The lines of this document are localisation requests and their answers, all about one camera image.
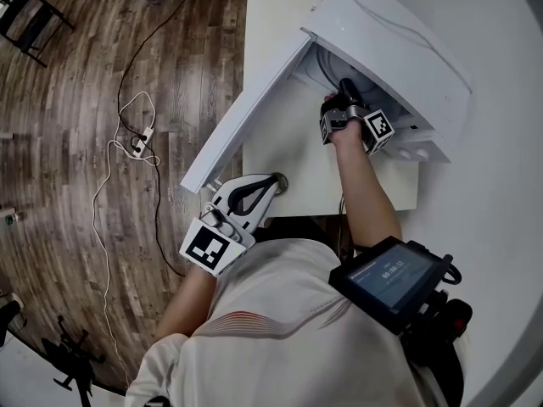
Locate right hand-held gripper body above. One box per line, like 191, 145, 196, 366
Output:
320, 94, 395, 157

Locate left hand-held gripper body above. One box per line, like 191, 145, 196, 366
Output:
178, 203, 258, 277

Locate person's left forearm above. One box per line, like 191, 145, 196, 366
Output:
154, 265, 218, 341

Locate person's right forearm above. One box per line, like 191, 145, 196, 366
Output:
329, 119, 404, 249

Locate person's black shorts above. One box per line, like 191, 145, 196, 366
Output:
254, 216, 343, 256

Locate white microwave oven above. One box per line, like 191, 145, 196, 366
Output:
180, 0, 474, 194

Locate white power strip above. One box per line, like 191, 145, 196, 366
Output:
130, 127, 154, 159

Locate person in white shirt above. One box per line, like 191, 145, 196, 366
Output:
125, 237, 467, 407

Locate black chest-mounted screen device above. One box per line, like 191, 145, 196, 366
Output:
328, 235, 453, 337

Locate black tripod stand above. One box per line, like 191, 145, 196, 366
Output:
40, 314, 107, 398

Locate black folding chair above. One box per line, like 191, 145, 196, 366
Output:
0, 0, 77, 70

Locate black floor cable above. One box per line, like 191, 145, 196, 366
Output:
116, 0, 190, 278

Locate white floor cable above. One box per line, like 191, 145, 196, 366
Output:
91, 90, 162, 387

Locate black chest device mount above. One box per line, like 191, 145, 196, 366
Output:
398, 252, 474, 369

